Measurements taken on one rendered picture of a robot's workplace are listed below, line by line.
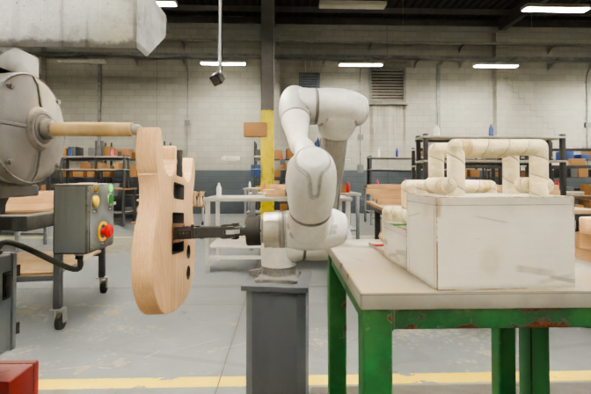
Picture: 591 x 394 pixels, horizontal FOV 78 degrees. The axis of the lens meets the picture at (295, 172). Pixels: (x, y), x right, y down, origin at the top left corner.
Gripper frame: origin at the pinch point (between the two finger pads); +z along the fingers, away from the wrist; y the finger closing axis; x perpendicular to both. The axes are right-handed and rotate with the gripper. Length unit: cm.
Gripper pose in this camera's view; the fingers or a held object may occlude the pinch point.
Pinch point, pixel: (179, 232)
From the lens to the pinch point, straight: 96.1
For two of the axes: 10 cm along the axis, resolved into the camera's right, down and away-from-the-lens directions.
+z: -10.0, 0.2, -0.3
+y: -0.3, 1.2, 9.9
